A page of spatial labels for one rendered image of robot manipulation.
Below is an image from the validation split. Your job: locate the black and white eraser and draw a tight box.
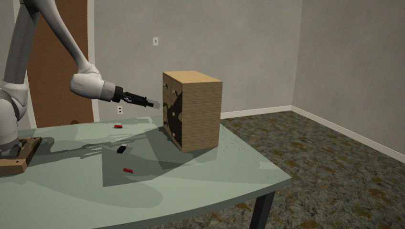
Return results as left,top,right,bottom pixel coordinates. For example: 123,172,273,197
117,144,128,154

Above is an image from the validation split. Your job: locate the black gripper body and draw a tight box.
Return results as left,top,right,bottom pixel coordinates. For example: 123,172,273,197
112,86,132,103

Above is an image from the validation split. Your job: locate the small wooden chest of drawers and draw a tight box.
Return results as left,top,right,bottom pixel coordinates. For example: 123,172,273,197
163,71,223,152

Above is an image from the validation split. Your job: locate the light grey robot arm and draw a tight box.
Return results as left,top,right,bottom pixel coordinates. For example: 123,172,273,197
0,0,116,159

